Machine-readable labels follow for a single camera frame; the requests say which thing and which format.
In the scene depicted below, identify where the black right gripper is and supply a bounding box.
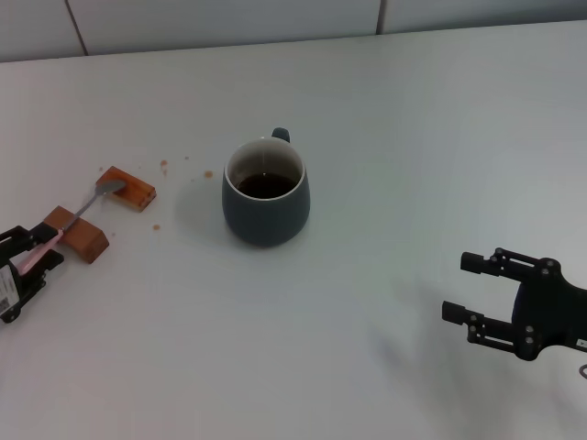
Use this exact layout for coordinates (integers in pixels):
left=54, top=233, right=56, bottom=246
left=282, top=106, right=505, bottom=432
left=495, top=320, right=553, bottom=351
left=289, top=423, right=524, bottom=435
left=441, top=247, right=587, bottom=363

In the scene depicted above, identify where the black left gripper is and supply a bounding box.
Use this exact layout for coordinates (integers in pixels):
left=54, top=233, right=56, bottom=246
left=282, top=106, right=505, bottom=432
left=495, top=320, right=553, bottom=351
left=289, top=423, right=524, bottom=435
left=0, top=222, right=65, bottom=325

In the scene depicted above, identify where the pink handled metal spoon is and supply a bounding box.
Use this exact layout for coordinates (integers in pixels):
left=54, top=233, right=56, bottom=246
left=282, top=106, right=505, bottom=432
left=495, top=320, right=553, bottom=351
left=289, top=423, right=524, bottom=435
left=20, top=179, right=127, bottom=274

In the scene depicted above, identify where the grey ceramic cup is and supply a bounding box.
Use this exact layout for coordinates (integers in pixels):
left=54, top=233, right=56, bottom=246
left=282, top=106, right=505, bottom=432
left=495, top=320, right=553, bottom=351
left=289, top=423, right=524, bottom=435
left=222, top=126, right=311, bottom=248

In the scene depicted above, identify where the plain wooden block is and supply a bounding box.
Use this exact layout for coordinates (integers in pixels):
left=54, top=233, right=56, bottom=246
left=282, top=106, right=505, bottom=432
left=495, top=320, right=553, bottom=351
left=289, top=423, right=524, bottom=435
left=42, top=205, right=110, bottom=265

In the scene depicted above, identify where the notched wooden block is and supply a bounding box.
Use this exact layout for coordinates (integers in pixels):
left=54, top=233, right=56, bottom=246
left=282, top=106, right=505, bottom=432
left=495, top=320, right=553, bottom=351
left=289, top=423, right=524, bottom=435
left=94, top=166, right=158, bottom=213

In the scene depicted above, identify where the dark coffee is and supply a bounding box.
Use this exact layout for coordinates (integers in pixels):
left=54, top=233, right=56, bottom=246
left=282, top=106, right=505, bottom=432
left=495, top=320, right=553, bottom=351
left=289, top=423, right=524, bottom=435
left=237, top=172, right=297, bottom=200

